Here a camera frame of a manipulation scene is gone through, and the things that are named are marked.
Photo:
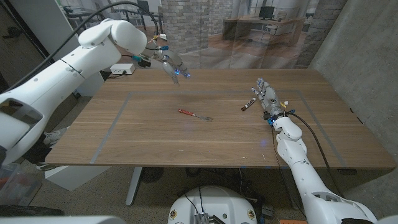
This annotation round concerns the black round fan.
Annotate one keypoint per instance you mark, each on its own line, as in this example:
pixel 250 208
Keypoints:
pixel 151 174

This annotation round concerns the printed office backdrop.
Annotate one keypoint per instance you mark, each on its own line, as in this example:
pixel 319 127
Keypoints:
pixel 217 31

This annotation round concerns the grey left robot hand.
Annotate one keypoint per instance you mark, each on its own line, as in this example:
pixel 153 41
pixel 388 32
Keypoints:
pixel 169 59

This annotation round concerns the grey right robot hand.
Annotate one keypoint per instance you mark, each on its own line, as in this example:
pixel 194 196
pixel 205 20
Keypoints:
pixel 270 98

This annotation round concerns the white upright panel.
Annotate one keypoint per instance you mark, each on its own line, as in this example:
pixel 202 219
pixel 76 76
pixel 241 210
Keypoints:
pixel 40 18

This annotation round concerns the white sneaker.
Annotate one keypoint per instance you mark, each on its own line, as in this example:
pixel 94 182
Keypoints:
pixel 54 137

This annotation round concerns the orange object on floor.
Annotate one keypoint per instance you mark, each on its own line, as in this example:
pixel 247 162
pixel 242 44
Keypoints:
pixel 292 221

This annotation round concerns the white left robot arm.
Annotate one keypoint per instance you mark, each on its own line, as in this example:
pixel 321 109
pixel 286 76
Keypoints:
pixel 62 81

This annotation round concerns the white table leg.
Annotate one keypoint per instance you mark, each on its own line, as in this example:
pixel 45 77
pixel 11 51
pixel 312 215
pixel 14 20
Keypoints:
pixel 291 193
pixel 133 186

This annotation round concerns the clear plastic storage bin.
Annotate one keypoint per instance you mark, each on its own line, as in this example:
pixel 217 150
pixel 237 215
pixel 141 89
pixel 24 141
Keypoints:
pixel 18 186

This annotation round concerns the white power box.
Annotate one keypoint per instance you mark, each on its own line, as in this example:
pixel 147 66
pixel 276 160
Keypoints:
pixel 122 68

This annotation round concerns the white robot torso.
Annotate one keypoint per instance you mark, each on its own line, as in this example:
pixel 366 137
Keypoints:
pixel 214 202

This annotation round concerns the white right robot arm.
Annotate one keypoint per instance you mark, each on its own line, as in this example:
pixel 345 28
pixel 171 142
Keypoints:
pixel 304 177

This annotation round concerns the brown dry-erase marker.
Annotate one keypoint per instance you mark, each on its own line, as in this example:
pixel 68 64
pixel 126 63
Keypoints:
pixel 248 104

